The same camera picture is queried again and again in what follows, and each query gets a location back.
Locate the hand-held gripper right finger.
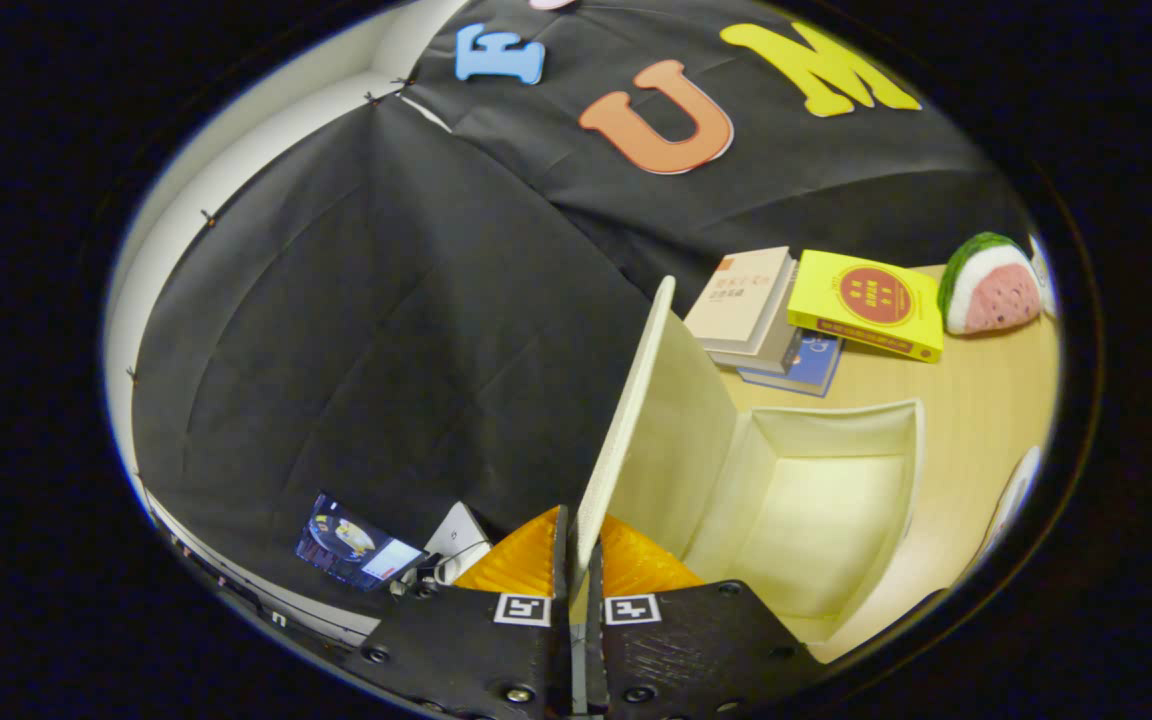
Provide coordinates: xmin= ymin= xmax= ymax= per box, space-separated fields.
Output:
xmin=576 ymin=515 xmax=829 ymax=720

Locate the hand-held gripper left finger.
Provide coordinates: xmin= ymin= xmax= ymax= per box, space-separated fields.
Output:
xmin=341 ymin=505 xmax=577 ymax=720

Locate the cream storage box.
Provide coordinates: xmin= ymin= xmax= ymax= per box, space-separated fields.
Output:
xmin=572 ymin=275 xmax=929 ymax=663

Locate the white shoe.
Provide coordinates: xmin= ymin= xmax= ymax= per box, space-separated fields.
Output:
xmin=976 ymin=445 xmax=1043 ymax=583

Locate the white charger block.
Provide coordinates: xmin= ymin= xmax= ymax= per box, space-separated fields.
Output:
xmin=424 ymin=502 xmax=493 ymax=584

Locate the tablet with lit screen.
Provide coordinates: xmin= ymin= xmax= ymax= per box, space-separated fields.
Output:
xmin=296 ymin=492 xmax=427 ymax=591

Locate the blue book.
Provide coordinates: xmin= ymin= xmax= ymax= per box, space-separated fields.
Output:
xmin=736 ymin=333 xmax=845 ymax=398

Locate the beige book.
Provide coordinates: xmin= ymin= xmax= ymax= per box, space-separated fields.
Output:
xmin=684 ymin=247 xmax=797 ymax=356

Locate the yellow book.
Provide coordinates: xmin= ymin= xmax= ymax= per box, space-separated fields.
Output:
xmin=788 ymin=250 xmax=945 ymax=363

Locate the watermelon slice plush toy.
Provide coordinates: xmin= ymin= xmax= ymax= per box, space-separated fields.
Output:
xmin=938 ymin=232 xmax=1044 ymax=336

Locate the white plush toy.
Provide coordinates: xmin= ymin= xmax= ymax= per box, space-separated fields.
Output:
xmin=1028 ymin=235 xmax=1059 ymax=319

